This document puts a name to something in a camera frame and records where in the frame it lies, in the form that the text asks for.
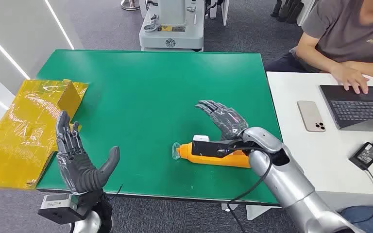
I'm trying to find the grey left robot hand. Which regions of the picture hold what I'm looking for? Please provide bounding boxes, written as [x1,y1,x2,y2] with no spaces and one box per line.
[55,110,121,195]

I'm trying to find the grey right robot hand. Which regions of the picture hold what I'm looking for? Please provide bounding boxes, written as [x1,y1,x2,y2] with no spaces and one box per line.
[195,100,249,141]

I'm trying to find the orange bottle with clear cap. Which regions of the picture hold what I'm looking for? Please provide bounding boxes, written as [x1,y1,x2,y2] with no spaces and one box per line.
[172,141,252,169]

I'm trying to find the yellow taped cardboard box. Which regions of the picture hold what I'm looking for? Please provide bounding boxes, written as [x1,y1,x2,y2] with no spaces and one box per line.
[0,79,89,190]

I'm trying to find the beige smartphone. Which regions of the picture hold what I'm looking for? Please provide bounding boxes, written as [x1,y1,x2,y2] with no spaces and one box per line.
[297,100,326,133]

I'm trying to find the black chair legs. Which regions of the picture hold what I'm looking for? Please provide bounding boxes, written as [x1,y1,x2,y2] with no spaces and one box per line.
[270,0,305,24]

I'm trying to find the dark grey laptop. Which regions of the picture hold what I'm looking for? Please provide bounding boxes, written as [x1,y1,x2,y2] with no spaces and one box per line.
[319,84,373,133]

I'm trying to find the person's hand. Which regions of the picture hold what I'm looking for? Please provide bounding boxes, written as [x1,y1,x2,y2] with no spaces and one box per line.
[329,64,370,95]

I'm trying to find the black power adapter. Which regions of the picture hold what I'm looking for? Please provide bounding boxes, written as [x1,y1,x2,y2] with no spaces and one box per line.
[349,142,373,171]

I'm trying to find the person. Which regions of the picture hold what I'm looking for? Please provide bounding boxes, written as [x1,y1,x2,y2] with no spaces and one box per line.
[263,0,373,95]

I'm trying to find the chrome stand base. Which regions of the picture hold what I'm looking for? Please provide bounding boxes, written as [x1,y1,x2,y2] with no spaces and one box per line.
[120,0,141,11]

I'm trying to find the person's leg in blue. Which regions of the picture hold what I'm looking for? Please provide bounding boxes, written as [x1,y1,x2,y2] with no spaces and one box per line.
[339,205,373,233]

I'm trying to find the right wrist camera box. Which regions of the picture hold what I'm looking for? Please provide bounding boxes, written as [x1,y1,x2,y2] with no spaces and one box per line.
[191,134,243,159]

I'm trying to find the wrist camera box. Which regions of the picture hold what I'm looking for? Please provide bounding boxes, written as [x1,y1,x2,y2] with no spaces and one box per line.
[37,193,89,224]
[191,134,243,159]

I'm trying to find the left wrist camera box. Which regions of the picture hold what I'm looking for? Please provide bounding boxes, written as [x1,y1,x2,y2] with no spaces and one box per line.
[37,193,89,224]

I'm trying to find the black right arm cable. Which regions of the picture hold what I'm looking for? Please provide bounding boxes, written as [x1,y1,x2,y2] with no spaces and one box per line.
[226,146,273,233]

